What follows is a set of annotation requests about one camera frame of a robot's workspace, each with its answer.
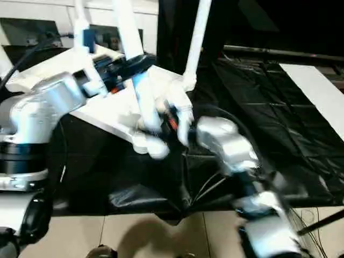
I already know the white plastic table leg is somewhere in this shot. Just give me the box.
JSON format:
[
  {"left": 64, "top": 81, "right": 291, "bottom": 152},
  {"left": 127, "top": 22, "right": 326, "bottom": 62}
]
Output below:
[
  {"left": 184, "top": 0, "right": 213, "bottom": 89},
  {"left": 0, "top": 26, "right": 14, "bottom": 79},
  {"left": 112, "top": 0, "right": 162, "bottom": 133},
  {"left": 74, "top": 0, "right": 88, "bottom": 27}
]

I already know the white plastic table top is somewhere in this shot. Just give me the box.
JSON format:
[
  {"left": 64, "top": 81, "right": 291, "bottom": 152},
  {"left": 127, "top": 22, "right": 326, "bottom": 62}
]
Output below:
[{"left": 5, "top": 45, "right": 195, "bottom": 162}]

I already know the black case with yellow label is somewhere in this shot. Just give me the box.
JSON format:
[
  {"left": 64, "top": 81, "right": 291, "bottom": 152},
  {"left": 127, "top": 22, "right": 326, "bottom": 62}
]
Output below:
[{"left": 157, "top": 0, "right": 226, "bottom": 73}]

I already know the white cabinet with glass doors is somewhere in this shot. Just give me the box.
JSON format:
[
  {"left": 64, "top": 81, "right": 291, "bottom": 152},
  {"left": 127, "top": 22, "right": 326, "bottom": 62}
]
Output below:
[{"left": 0, "top": 0, "right": 159, "bottom": 53}]

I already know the black work mat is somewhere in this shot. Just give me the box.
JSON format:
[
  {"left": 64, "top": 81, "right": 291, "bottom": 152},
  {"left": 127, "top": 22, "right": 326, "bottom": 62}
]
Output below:
[{"left": 0, "top": 45, "right": 344, "bottom": 221}]

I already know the black metal rod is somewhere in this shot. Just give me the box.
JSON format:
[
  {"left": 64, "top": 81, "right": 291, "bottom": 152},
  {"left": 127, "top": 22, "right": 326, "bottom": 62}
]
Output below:
[{"left": 223, "top": 44, "right": 344, "bottom": 59}]

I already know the white flat board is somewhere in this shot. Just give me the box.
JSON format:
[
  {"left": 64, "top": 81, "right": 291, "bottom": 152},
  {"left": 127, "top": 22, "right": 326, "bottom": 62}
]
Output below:
[{"left": 279, "top": 63, "right": 344, "bottom": 140}]

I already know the black metal table strut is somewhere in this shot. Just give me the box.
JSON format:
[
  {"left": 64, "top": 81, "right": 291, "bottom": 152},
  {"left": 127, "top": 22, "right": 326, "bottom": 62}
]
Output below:
[{"left": 298, "top": 212, "right": 344, "bottom": 236}]

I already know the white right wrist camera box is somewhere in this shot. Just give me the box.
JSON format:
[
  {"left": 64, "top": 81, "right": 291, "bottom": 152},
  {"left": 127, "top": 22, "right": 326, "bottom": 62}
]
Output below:
[{"left": 154, "top": 80, "right": 195, "bottom": 147}]

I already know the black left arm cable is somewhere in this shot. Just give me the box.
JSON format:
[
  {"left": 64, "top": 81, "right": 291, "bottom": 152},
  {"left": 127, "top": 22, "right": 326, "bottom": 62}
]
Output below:
[{"left": 58, "top": 118, "right": 68, "bottom": 189}]

